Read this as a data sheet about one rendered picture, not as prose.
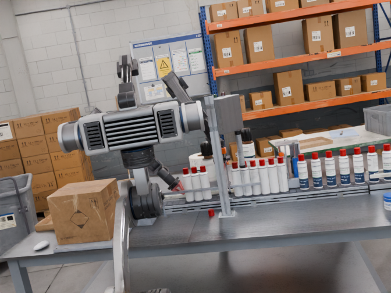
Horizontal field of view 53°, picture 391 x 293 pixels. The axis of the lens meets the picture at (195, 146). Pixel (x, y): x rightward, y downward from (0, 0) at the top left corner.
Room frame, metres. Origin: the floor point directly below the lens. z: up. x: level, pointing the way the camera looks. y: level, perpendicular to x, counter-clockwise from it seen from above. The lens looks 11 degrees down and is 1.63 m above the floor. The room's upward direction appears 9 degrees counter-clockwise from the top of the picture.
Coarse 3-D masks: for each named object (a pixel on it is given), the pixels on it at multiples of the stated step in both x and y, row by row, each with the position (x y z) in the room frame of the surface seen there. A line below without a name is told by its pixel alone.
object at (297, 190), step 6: (312, 186) 2.16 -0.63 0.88; (324, 186) 2.12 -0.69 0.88; (342, 186) 2.08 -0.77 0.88; (348, 186) 2.06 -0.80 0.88; (354, 186) 2.04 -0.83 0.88; (360, 186) 2.04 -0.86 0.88; (282, 192) 2.13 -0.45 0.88; (288, 192) 2.12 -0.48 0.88; (294, 192) 2.10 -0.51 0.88; (216, 198) 2.22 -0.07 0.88; (234, 198) 2.17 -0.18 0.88; (240, 198) 2.16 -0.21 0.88; (168, 204) 2.26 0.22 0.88; (174, 204) 2.24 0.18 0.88; (180, 204) 2.22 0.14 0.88
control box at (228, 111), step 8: (232, 96) 2.10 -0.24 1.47; (216, 104) 2.04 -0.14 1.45; (224, 104) 2.04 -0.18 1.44; (232, 104) 2.09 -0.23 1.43; (216, 112) 2.04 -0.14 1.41; (224, 112) 2.04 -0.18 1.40; (232, 112) 2.08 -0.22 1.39; (240, 112) 2.13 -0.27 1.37; (216, 120) 2.05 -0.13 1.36; (224, 120) 2.03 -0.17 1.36; (232, 120) 2.08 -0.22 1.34; (240, 120) 2.13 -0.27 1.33; (224, 128) 2.02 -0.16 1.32; (232, 128) 2.07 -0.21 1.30; (240, 128) 2.12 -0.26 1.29
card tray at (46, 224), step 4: (48, 216) 2.46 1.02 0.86; (44, 220) 2.41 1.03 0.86; (48, 220) 2.45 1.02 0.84; (36, 224) 2.32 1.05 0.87; (40, 224) 2.35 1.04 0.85; (44, 224) 2.29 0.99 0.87; (48, 224) 2.28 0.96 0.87; (52, 224) 2.28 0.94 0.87; (36, 228) 2.30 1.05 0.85; (40, 228) 2.30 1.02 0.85; (44, 228) 2.29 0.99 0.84; (48, 228) 2.29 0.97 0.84; (52, 228) 2.28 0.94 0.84
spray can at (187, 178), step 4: (184, 168) 2.26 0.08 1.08; (184, 172) 2.24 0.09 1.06; (188, 172) 2.25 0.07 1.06; (184, 176) 2.23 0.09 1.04; (188, 176) 2.23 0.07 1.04; (184, 180) 2.24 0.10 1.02; (188, 180) 2.23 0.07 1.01; (184, 184) 2.24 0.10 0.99; (188, 184) 2.23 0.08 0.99; (184, 188) 2.25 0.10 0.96; (188, 188) 2.23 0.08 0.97; (192, 188) 2.24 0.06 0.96; (188, 192) 2.23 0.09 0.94; (192, 192) 2.24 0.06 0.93; (188, 196) 2.23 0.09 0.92; (192, 196) 2.23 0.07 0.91; (188, 200) 2.24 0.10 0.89; (192, 200) 2.23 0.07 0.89
